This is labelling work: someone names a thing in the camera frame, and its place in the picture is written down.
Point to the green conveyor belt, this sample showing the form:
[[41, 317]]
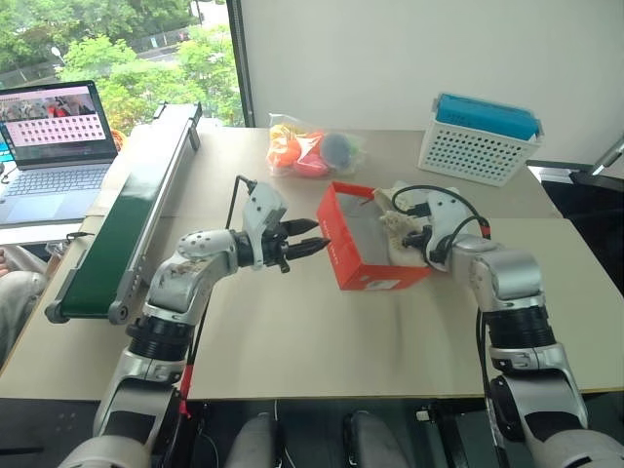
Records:
[[122, 229]]

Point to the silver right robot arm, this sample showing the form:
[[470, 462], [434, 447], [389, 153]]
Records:
[[517, 302]]

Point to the white shoe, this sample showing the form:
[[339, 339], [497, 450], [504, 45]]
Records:
[[402, 256]]

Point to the dark grey rounded shape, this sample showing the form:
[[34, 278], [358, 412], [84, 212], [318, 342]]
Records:
[[373, 439], [253, 441]]

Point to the pink toy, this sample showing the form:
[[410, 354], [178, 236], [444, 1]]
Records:
[[312, 166]]

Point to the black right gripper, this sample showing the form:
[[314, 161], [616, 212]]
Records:
[[419, 239]]

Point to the person's leg in grey trousers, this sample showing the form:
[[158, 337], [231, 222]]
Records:
[[17, 302]]

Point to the orange toy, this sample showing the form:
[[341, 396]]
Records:
[[283, 148]]

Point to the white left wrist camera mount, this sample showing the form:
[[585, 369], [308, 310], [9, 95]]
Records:
[[263, 202]]

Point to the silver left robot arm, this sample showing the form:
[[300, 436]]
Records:
[[180, 278]]

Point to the clear plastic bag of toys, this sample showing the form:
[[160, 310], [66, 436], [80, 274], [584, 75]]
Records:
[[312, 146]]

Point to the black chair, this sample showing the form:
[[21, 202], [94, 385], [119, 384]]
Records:
[[585, 205]]

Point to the red cardboard shoebox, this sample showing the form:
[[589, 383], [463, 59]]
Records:
[[356, 263]]

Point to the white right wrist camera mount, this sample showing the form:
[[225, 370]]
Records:
[[446, 209]]

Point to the grey laptop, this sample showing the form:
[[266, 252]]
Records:
[[53, 146]]

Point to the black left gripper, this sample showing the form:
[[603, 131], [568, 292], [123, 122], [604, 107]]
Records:
[[273, 248]]

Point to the white perforated plastic basket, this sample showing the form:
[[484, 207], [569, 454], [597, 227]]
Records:
[[468, 156]]

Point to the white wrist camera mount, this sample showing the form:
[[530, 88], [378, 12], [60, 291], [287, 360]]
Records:
[[446, 209], [263, 202]]

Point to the blue box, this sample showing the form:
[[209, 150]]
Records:
[[487, 117]]

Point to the dark blue round toy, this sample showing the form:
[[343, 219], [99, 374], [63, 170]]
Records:
[[335, 148]]

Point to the dark window frame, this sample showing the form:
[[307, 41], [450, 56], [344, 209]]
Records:
[[242, 63]]

